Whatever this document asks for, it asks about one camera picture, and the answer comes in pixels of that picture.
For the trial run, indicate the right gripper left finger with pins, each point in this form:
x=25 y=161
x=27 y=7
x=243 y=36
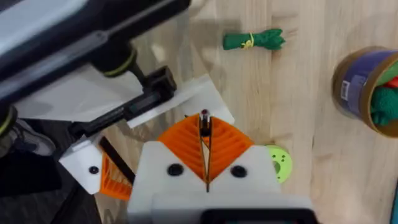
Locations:
x=161 y=168

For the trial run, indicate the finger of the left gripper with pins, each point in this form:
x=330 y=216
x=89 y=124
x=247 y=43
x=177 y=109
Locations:
x=199 y=96

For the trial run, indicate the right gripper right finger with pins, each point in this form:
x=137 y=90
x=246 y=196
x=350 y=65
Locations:
x=248 y=168

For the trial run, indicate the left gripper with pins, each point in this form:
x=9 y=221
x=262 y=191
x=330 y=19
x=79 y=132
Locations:
x=93 y=96

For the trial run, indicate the green vegetable toy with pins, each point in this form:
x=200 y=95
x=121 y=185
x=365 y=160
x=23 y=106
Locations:
x=258 y=40

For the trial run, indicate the blue electric screwdriver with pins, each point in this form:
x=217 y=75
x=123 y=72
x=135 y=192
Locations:
x=395 y=202

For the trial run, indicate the green disc with holes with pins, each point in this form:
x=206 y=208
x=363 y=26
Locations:
x=281 y=161

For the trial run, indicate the tub with toys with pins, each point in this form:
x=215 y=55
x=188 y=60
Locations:
x=360 y=84

